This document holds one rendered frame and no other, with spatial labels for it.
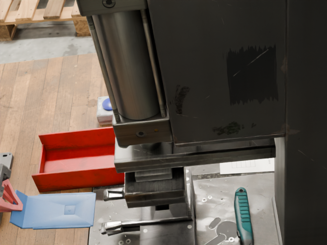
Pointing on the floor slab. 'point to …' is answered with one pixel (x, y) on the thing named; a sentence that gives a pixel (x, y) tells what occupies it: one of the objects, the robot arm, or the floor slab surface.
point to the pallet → (38, 16)
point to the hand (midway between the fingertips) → (17, 206)
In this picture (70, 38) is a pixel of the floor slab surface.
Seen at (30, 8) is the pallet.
